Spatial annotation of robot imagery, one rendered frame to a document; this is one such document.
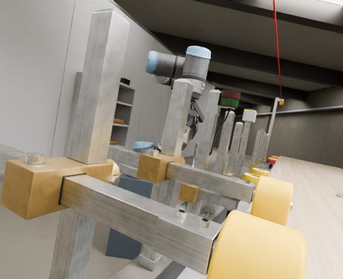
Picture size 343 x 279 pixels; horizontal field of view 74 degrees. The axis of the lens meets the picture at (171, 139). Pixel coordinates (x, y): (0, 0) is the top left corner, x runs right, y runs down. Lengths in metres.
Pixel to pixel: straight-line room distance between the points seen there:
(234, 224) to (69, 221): 0.23
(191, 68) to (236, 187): 0.51
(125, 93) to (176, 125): 3.71
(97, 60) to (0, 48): 2.94
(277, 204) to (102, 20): 0.36
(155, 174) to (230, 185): 0.14
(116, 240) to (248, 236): 1.72
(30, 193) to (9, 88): 3.02
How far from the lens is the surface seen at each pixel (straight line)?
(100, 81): 0.30
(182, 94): 0.52
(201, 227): 0.20
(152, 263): 0.60
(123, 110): 4.18
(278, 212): 0.41
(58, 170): 0.27
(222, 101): 0.74
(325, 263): 0.39
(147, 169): 0.46
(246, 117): 1.48
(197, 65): 0.84
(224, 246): 0.17
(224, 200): 0.71
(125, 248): 1.89
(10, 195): 0.29
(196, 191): 0.70
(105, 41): 0.31
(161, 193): 0.54
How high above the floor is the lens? 1.04
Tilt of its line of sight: 4 degrees down
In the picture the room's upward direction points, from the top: 11 degrees clockwise
